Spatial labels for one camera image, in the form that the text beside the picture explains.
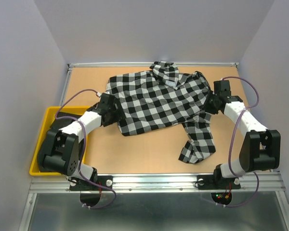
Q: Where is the black white checkered shirt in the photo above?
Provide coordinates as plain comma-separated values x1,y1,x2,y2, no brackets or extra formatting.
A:
106,61,216,164

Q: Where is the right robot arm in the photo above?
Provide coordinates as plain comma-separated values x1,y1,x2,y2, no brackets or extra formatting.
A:
197,77,281,190

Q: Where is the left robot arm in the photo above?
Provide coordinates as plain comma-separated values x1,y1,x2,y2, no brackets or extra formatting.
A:
37,93,125,190

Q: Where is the dark shirt in bin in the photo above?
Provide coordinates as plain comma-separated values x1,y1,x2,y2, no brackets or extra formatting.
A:
38,112,83,176

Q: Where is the yellow plastic bin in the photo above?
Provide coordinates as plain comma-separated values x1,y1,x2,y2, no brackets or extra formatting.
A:
29,106,89,177

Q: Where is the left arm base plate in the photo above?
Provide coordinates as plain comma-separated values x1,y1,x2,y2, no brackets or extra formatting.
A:
66,175,113,192

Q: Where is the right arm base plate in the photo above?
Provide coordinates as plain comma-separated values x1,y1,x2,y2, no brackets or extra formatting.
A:
195,174,241,191

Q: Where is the aluminium front rail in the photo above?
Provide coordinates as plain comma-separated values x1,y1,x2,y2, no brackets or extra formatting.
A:
29,171,286,194

